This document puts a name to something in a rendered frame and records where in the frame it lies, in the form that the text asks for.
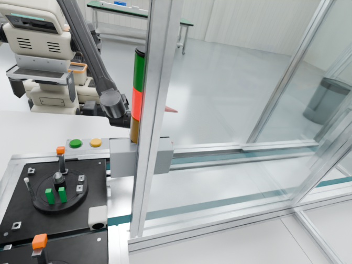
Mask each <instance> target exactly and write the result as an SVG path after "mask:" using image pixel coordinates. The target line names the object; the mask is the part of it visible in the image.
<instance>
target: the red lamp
mask: <svg viewBox="0 0 352 264"><path fill-rule="evenodd" d="M140 103H141V92H139V91H137V90H136V89H135V88H134V87H133V94H132V104H131V115H132V116H133V118H135V119H136V120H139V115H140Z"/></svg>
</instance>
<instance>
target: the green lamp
mask: <svg viewBox="0 0 352 264"><path fill-rule="evenodd" d="M144 61H145V59H144V58H143V57H141V56H139V55H138V54H137V53H136V52H135V59H134V77H133V87H134V88H135V89H136V90H137V91H139V92H142V80H143V73H144Z"/></svg>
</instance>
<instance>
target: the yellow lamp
mask: <svg viewBox="0 0 352 264"><path fill-rule="evenodd" d="M138 126H139V121H138V120H136V119H135V118H133V116H132V115H131V122H130V139H131V140H132V141H133V142H134V143H136V144H137V138H138Z"/></svg>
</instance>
